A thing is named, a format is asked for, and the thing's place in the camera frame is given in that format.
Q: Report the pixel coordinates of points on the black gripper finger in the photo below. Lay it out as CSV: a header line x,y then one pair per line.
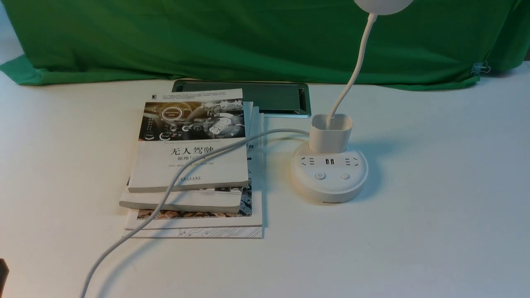
x,y
4,271

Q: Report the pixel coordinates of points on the white desk lamp with base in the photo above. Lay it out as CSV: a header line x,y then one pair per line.
x,y
326,169

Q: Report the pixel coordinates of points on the top white book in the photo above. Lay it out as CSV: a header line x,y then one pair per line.
x,y
190,161

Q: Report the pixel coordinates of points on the white book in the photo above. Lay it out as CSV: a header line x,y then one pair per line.
x,y
190,161
174,133

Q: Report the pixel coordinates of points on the bottom circuit pattern book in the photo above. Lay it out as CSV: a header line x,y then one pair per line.
x,y
246,224

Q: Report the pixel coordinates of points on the green backdrop cloth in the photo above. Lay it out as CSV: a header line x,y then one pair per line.
x,y
430,45

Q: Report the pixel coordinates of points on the metal binder clip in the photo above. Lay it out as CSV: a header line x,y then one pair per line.
x,y
480,68

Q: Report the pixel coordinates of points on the silver desk cable hatch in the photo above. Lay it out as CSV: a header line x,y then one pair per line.
x,y
275,99

